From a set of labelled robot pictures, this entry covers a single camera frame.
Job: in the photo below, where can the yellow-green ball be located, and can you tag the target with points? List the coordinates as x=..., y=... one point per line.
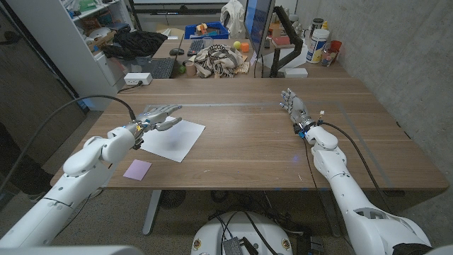
x=237, y=45

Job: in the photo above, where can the clear glass jar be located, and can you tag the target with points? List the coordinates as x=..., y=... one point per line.
x=328, y=57

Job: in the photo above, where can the black keyboard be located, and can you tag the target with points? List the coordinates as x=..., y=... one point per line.
x=196, y=46

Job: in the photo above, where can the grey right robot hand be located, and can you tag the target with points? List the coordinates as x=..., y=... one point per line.
x=297, y=108

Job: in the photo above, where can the small green ball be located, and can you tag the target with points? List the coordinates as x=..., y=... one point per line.
x=182, y=69

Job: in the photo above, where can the black round fan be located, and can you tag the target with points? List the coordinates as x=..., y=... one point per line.
x=172, y=199

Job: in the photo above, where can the black clothing pile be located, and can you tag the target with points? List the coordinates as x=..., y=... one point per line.
x=138, y=43

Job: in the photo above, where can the red book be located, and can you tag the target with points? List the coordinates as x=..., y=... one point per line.
x=281, y=41

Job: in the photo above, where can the purple sticky note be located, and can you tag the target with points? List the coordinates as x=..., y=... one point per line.
x=137, y=170

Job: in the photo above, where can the white plastic bag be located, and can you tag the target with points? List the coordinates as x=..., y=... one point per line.
x=233, y=17

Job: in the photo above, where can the red cup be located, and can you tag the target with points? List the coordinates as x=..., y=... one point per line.
x=336, y=45

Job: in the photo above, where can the orange cube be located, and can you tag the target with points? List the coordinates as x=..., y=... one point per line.
x=245, y=47

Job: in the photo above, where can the white shelf unit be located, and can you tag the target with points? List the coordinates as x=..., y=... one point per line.
x=63, y=53

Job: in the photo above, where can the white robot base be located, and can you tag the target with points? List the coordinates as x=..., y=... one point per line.
x=244, y=237

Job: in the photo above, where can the small white box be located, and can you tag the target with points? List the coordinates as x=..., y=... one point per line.
x=296, y=72

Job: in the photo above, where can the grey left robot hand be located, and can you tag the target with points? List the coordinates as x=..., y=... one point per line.
x=155, y=117

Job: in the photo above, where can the black-lidded tumbler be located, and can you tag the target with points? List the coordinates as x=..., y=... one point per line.
x=317, y=25

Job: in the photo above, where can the computer monitor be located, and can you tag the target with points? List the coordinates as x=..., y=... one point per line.
x=257, y=25

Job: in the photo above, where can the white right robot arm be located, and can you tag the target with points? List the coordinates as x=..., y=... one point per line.
x=347, y=191

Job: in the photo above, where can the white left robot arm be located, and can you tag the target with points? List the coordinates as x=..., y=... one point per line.
x=78, y=170

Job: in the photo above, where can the white power strip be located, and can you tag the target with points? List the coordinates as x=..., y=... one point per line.
x=137, y=78

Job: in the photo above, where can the white paper sheet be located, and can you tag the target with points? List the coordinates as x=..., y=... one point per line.
x=177, y=140

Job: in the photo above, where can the blue plastic bin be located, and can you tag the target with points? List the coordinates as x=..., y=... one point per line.
x=219, y=35

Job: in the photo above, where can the striped beige cloth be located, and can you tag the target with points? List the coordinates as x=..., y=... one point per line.
x=217, y=62

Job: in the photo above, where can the grey table leg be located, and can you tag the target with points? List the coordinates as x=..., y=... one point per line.
x=327, y=212
x=151, y=212

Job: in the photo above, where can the black laptop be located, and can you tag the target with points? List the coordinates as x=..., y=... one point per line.
x=161, y=68

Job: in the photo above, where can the white wipes canister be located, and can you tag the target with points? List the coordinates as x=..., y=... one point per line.
x=316, y=46

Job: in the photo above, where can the person's dark trouser leg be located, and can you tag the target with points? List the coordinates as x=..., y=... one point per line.
x=21, y=166

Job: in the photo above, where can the black computer mouse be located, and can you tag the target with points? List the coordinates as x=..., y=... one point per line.
x=176, y=51

